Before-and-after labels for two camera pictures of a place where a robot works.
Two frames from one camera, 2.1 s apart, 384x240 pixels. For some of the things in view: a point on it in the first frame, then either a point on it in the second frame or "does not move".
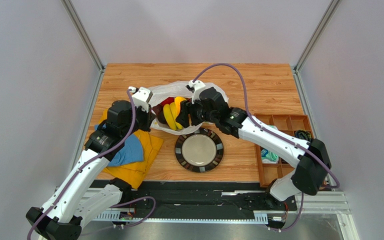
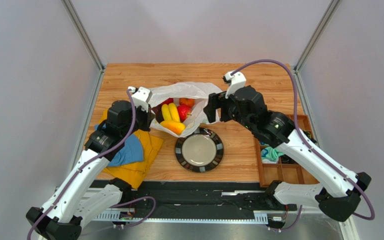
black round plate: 201,151 does not move
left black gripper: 149,117 does not move
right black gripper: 192,113 → 219,106
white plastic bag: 183,89 does not move
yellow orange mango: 178,100 → 176,127
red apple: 168,101 does not move
